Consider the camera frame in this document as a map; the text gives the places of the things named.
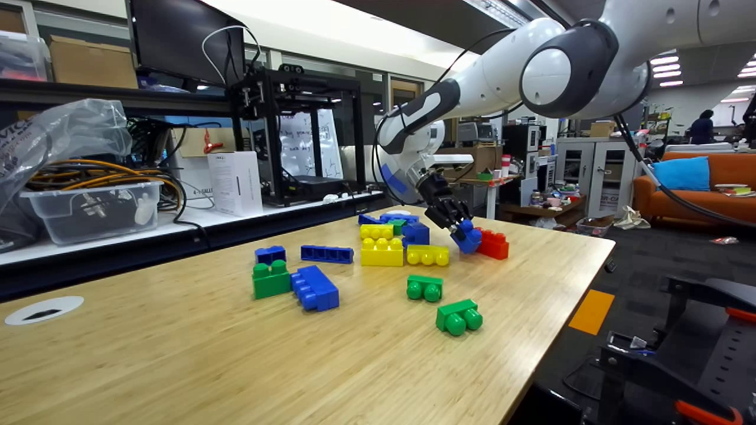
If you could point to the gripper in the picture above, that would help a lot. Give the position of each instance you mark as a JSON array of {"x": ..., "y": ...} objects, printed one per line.
[{"x": 434, "y": 188}]

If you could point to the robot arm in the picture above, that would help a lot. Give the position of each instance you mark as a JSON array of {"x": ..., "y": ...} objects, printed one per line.
[{"x": 502, "y": 65}]

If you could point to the red toy block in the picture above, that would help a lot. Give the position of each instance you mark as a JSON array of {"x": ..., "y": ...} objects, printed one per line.
[{"x": 494, "y": 244}]

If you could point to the small green toy block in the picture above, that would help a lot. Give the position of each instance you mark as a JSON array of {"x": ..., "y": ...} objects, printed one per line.
[{"x": 397, "y": 226}]

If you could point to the large yellow toy block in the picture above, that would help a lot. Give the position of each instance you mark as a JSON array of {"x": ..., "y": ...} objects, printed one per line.
[{"x": 381, "y": 255}]

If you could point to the long blue toy block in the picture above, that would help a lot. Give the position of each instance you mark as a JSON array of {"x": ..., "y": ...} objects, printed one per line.
[{"x": 326, "y": 254}]

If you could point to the large blue toy block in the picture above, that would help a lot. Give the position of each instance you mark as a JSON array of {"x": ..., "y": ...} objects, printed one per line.
[{"x": 316, "y": 288}]

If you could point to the small blue toy block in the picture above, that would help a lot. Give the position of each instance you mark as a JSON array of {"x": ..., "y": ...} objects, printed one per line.
[{"x": 270, "y": 254}]

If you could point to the large green toy block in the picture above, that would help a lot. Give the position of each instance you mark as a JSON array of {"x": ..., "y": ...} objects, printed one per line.
[{"x": 271, "y": 281}]

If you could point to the white cabinet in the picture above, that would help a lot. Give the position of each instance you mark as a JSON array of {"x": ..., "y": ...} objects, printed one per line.
[{"x": 596, "y": 177}]

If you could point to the small cardboard box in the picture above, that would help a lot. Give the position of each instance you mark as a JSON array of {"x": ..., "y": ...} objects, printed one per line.
[{"x": 602, "y": 128}]

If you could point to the white bag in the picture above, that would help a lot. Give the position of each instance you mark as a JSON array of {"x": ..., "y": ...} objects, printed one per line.
[{"x": 631, "y": 218}]

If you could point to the white carton box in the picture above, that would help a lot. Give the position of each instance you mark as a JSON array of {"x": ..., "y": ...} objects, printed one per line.
[{"x": 235, "y": 183}]

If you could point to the blue cushion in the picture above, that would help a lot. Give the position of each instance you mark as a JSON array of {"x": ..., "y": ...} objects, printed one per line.
[{"x": 682, "y": 173}]

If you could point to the orange sofa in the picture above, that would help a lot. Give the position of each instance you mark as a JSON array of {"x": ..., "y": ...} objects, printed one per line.
[{"x": 709, "y": 200}]

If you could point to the person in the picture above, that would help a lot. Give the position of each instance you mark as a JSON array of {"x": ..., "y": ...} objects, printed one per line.
[{"x": 702, "y": 128}]

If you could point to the black stand with orange parts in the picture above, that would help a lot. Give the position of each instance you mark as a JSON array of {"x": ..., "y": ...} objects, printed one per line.
[{"x": 697, "y": 360}]

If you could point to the black monitor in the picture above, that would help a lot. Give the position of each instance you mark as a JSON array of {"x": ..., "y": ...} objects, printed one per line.
[{"x": 183, "y": 38}]

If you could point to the black shelf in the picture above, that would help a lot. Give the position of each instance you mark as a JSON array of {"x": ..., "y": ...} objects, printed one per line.
[{"x": 147, "y": 97}]

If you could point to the clear plastic container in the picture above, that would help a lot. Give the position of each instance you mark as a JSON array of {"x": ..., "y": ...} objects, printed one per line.
[{"x": 88, "y": 212}]

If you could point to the clear plastic bag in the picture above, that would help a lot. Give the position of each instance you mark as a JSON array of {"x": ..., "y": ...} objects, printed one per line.
[{"x": 53, "y": 139}]

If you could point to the clear storage bin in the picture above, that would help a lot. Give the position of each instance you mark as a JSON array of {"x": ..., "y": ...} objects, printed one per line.
[{"x": 22, "y": 56}]

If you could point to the black frame 3d printer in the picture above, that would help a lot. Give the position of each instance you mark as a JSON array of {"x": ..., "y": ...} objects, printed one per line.
[{"x": 295, "y": 88}]

